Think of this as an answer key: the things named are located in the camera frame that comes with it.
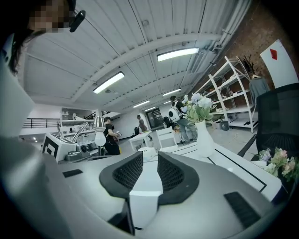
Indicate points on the open white metal shelving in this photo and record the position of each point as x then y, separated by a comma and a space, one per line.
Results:
231, 93

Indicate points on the pink white flower bouquet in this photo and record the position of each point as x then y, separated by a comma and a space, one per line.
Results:
285, 163

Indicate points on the white pod backpack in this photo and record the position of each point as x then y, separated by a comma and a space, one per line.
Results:
174, 114

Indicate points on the white board red diamond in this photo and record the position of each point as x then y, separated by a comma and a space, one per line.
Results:
280, 67

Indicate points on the grey storage bin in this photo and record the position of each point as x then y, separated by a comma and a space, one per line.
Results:
225, 125

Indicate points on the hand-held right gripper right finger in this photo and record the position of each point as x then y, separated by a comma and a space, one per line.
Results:
205, 191

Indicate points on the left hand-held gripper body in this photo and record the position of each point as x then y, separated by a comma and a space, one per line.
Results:
60, 147

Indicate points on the white table with black lines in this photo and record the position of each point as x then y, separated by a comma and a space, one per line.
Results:
147, 179

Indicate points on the grey hanging jacket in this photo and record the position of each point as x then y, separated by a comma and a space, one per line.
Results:
259, 88

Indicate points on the ceiling light strip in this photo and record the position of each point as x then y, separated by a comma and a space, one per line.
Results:
141, 104
149, 109
177, 54
172, 92
108, 82

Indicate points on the pale blue flower bunch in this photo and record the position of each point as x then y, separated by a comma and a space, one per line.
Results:
265, 155

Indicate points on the person's white printed shirt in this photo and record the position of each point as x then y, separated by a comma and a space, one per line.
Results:
14, 105

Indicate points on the black mesh office chair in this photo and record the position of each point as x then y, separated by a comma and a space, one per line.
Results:
278, 116

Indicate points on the pale blue green flowers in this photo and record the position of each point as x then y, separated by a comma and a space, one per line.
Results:
198, 112

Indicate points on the black head-mounted camera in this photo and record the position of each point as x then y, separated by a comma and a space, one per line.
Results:
77, 21

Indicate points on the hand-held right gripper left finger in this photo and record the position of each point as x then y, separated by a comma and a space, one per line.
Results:
93, 182

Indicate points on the white vase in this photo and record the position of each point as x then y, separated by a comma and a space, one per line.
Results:
204, 142

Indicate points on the black coat rack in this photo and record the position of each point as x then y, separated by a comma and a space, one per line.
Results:
248, 63

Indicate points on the black stair railing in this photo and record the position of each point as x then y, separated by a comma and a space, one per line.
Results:
42, 123

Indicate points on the small plain white table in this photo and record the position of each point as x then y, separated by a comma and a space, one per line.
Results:
140, 136

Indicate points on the cluttered white shelving unit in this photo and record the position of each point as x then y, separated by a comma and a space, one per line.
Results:
70, 121

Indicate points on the white wooden chair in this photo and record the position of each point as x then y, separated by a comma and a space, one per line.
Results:
167, 138

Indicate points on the silver desk lamp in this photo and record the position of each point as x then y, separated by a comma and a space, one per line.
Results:
99, 122

